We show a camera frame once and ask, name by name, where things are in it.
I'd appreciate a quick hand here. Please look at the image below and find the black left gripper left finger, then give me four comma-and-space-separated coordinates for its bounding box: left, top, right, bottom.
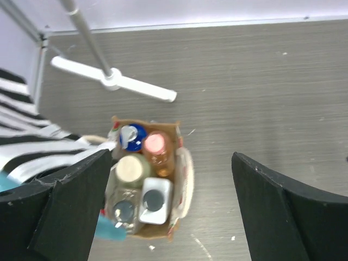
1, 150, 112, 260

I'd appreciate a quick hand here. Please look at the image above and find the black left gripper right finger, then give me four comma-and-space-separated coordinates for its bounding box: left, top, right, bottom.
232, 152, 347, 261

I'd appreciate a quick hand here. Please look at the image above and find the clear bottle dark cap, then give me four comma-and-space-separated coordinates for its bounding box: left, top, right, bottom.
105, 177, 143, 234

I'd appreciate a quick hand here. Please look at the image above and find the green bottle cream cap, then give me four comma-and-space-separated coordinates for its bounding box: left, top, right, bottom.
115, 153, 155, 189

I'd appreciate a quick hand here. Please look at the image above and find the burlap watermelon canvas bag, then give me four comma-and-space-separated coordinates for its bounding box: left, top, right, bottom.
84, 117, 194, 239

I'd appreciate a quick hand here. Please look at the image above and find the white bottle dark cap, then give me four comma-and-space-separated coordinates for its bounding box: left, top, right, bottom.
138, 177, 173, 225

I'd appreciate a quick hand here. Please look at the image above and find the blue pump bottle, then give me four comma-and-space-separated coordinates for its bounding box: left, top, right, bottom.
119, 123, 147, 152

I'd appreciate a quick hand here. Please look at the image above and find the orange bottle pink cap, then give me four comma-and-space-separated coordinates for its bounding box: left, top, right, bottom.
142, 130, 175, 180

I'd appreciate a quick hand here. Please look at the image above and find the black white striped cloth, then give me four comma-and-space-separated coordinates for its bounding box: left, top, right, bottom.
1, 70, 99, 184

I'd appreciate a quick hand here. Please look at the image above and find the white metal clothes rack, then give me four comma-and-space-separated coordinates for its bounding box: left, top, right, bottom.
0, 0, 178, 103

